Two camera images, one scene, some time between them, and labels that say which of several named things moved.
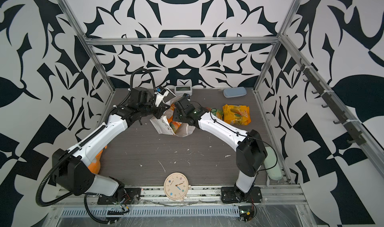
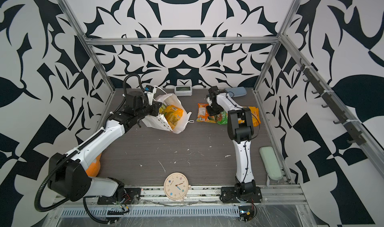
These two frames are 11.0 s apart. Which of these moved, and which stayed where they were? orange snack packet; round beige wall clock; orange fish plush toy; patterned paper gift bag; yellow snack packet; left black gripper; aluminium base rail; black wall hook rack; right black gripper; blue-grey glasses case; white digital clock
Moved: patterned paper gift bag; orange snack packet; right black gripper; yellow snack packet
Stayed: blue-grey glasses case; round beige wall clock; left black gripper; orange fish plush toy; black wall hook rack; white digital clock; aluminium base rail
